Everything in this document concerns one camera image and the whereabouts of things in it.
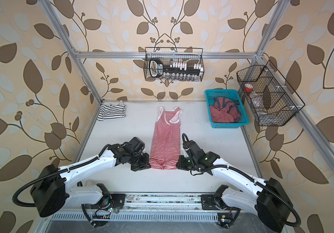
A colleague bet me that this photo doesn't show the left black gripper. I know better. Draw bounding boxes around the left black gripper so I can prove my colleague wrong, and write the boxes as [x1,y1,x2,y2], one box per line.
[128,152,154,170]

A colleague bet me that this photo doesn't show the black vial rack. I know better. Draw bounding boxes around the black vial rack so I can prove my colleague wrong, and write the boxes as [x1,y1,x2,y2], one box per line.
[161,59,205,82]

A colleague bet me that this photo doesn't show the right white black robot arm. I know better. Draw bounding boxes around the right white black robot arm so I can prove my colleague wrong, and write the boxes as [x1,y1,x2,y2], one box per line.
[176,134,301,233]

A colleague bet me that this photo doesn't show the red capped plastic bottle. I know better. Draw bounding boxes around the red capped plastic bottle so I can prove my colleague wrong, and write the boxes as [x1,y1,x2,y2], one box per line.
[244,83,258,99]

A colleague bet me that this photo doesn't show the black white handled tool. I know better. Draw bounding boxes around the black white handled tool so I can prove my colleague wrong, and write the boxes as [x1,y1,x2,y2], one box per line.
[148,58,164,78]

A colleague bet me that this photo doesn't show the black wire basket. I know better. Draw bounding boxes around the black wire basket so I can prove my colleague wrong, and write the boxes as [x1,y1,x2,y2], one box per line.
[143,46,205,82]
[236,61,305,126]

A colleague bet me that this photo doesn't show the aluminium front rail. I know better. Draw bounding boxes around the aluminium front rail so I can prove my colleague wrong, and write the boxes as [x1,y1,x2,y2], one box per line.
[43,191,284,213]

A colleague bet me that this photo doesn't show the right black corrugated cable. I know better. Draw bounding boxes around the right black corrugated cable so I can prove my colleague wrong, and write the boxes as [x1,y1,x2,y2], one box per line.
[181,133,301,228]

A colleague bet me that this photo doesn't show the right black wire basket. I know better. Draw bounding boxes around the right black wire basket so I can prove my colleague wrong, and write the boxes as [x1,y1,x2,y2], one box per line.
[236,61,305,126]

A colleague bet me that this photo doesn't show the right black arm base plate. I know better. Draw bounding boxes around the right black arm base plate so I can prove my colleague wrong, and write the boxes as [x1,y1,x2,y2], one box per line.
[200,194,239,211]

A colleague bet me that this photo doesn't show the teal plastic basket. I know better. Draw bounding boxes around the teal plastic basket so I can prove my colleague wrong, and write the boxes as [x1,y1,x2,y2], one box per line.
[205,89,249,129]

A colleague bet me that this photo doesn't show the aluminium frame back bar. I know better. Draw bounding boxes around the aluminium frame back bar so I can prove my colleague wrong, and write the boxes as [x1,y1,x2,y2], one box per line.
[75,51,258,59]

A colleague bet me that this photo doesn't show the black corrugated cable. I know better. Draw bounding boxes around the black corrugated cable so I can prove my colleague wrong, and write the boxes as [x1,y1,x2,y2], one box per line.
[12,144,112,228]
[181,133,301,228]

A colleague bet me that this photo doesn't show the dark red tank top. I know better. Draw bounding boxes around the dark red tank top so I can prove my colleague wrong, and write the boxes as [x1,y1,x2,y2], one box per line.
[209,97,241,123]

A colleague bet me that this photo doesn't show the left black corrugated cable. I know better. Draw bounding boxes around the left black corrugated cable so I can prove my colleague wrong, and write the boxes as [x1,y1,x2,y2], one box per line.
[12,144,112,228]

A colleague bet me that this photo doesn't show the red white striped tank top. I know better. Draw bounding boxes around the red white striped tank top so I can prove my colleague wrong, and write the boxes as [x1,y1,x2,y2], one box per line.
[149,107,182,170]

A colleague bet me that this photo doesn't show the back black wire basket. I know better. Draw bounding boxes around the back black wire basket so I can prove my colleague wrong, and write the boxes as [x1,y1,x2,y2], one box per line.
[143,46,205,82]

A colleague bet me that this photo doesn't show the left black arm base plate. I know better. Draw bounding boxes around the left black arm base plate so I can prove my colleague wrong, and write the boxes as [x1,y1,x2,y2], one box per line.
[95,194,126,209]

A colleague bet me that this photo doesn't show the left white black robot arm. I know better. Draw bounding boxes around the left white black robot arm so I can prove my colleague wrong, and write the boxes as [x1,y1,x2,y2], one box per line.
[30,137,151,217]

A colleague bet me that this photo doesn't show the black white striped tank top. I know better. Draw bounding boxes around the black white striped tank top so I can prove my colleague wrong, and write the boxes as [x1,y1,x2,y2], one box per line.
[97,101,127,121]

